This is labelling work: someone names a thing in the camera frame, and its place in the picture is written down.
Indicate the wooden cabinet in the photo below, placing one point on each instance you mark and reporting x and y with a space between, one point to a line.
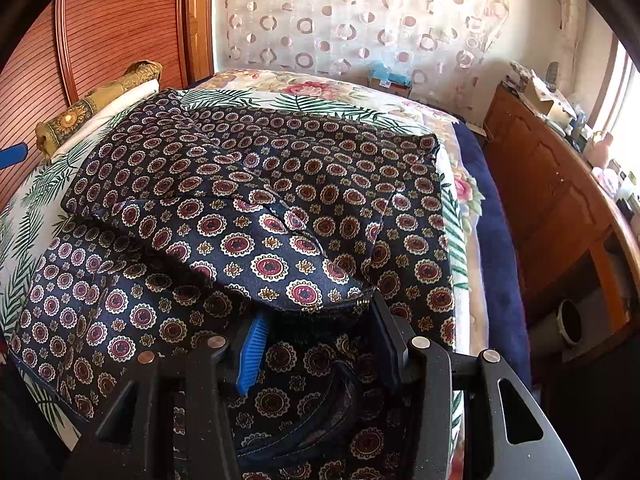
550 200

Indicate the small cardboard box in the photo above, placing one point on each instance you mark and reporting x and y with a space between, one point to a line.
390 82

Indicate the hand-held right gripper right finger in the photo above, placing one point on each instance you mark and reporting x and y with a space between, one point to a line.
392 350

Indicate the navy blue blanket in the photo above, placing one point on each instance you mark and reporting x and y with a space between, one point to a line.
500 260

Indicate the gold patterned pillow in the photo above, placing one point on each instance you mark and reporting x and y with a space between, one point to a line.
85 110

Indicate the navy medallion print garment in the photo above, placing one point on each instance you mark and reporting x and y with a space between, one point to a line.
280 200

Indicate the pink bottle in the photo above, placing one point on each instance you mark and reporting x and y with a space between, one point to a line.
600 150

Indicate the window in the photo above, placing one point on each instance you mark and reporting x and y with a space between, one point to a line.
620 90

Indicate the floral blanket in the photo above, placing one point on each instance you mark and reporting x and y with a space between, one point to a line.
465 185

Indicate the open cardboard box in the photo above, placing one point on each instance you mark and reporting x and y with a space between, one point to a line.
542 97

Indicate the wooden headboard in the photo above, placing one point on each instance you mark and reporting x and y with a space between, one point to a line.
115 25

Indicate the sheer circle pattern curtain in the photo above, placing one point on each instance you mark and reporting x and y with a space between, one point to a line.
360 10

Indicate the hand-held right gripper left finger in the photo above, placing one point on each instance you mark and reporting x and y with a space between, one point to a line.
252 355

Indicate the grey pot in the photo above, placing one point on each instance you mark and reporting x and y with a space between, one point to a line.
562 325

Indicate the white green leaf print sheet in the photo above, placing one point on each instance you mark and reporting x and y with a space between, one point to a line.
30 200

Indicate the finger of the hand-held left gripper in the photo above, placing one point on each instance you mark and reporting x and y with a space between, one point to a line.
12 156

